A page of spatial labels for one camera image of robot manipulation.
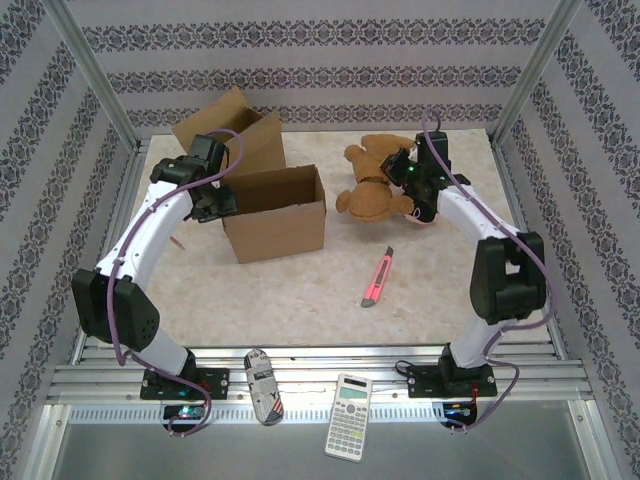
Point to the brown teddy bear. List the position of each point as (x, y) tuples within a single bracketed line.
[(370, 200)]

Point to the striped plush doll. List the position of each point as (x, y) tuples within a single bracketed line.
[(425, 219)]

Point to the brown cardboard box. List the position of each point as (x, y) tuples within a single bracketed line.
[(280, 235), (260, 145)]

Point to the pink utility knife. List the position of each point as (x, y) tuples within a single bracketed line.
[(377, 277)]

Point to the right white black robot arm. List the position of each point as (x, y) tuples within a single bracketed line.
[(465, 210)]

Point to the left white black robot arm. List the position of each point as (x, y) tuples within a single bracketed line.
[(145, 235)]

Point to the white scientific calculator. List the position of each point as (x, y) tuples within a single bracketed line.
[(347, 425)]

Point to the grey metal shelf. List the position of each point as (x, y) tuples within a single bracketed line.
[(200, 455)]

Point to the aluminium side rail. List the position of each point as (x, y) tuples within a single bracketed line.
[(506, 175), (131, 180)]

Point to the aluminium frame post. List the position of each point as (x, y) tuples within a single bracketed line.
[(94, 75), (534, 70)]

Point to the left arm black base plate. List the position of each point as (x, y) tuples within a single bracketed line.
[(217, 382)]

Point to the long aluminium frame rail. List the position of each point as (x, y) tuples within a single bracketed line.
[(320, 360)]

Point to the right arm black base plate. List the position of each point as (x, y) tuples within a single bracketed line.
[(425, 382)]

